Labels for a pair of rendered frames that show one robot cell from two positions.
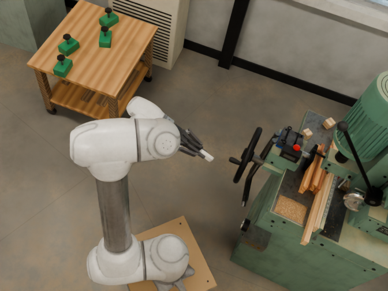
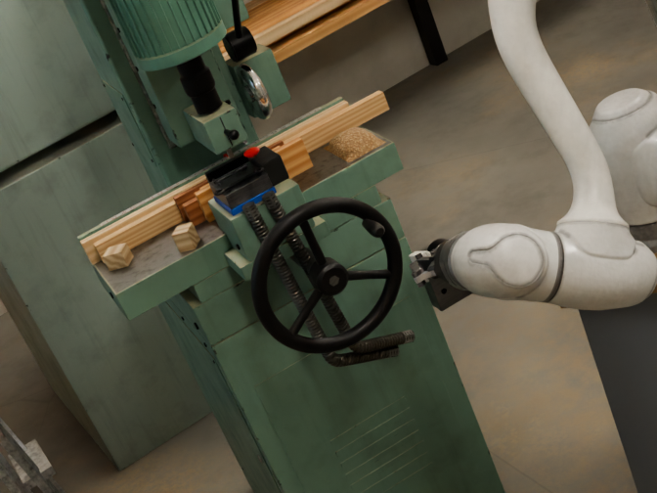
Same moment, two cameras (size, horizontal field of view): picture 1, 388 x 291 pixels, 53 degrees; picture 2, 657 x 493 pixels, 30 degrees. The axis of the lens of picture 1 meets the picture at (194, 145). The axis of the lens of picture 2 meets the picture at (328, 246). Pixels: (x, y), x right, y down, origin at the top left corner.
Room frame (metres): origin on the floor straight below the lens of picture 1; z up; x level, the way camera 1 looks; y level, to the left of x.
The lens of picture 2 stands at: (1.87, 1.47, 1.79)
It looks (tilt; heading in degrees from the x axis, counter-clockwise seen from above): 26 degrees down; 243
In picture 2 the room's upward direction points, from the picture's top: 23 degrees counter-clockwise
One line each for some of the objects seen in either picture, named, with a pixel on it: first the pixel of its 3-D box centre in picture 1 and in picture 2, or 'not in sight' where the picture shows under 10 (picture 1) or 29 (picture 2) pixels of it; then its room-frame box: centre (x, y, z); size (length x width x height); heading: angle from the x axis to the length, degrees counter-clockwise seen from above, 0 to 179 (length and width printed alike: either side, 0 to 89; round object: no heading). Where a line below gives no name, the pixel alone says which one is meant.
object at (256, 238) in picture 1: (254, 237); (438, 276); (0.70, -0.39, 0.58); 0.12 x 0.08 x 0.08; 77
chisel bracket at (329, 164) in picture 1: (340, 165); (217, 126); (0.92, -0.61, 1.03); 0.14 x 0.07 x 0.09; 77
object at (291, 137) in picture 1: (290, 144); (248, 178); (0.99, -0.40, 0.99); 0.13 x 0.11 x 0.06; 167
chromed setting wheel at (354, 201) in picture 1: (358, 202); (253, 91); (0.77, -0.69, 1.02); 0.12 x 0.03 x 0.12; 77
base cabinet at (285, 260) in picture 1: (303, 230); (318, 379); (0.90, -0.70, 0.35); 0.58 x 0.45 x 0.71; 77
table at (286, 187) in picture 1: (299, 164); (254, 221); (0.98, -0.49, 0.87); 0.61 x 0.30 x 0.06; 167
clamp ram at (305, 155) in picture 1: (303, 154); (240, 187); (0.98, -0.48, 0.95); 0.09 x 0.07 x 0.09; 167
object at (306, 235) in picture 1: (324, 177); (245, 174); (0.91, -0.58, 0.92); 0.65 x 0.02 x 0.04; 167
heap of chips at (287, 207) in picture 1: (291, 208); (351, 139); (0.73, -0.45, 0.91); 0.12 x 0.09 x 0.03; 77
